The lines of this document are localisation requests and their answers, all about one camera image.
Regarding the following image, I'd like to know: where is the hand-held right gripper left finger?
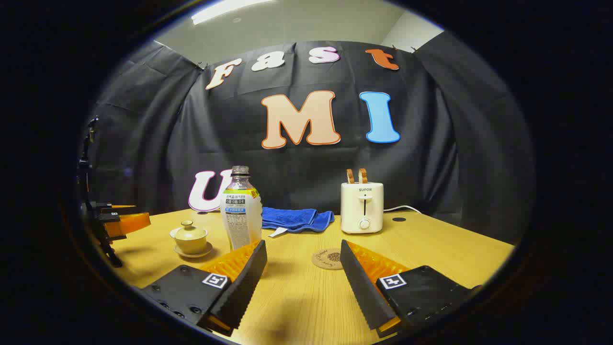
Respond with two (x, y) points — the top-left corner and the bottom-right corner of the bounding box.
(139, 240), (268, 337)

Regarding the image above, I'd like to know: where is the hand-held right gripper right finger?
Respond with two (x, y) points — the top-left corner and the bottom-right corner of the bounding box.
(340, 240), (482, 338)

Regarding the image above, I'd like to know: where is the clear water bottle white label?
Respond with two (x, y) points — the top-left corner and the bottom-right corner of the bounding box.
(220, 166), (263, 253)

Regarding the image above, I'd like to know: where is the white toaster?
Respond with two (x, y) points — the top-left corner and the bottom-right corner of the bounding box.
(341, 182), (384, 234)

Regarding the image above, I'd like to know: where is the round cork coaster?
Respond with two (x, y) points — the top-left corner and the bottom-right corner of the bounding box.
(311, 248), (345, 270)

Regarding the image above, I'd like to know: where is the yellow teacup lid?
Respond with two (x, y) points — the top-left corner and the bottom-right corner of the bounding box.
(174, 220), (208, 241)

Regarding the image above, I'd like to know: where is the blue folded towel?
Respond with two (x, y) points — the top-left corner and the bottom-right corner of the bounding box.
(261, 207), (335, 238)

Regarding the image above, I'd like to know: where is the yellow ceramic saucer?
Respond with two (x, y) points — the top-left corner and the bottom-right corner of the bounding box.
(173, 242), (214, 259)

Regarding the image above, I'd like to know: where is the yellow ceramic teacup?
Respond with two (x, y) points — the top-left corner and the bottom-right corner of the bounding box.
(170, 228), (209, 255)

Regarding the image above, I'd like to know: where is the black backdrop cloth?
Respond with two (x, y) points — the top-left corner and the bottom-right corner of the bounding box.
(89, 30), (534, 245)

